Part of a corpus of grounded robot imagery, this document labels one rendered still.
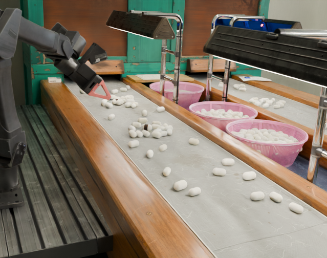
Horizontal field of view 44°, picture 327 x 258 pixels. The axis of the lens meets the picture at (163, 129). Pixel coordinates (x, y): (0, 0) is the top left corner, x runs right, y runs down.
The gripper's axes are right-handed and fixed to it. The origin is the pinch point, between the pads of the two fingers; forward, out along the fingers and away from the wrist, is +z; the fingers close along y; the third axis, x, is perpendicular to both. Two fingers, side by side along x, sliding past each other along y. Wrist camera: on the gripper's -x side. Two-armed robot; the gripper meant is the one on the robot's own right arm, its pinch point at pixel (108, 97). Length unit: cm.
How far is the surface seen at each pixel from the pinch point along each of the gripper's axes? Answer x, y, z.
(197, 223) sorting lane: 8, -62, 8
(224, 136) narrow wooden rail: -13.3, -21.7, 30.4
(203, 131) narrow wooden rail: -10.8, -12.3, 29.3
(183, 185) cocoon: 4.6, -47.9, 10.3
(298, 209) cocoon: -7, -66, 25
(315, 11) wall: -172, 170, 165
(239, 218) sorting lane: 2, -63, 16
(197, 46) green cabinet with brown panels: -52, 82, 54
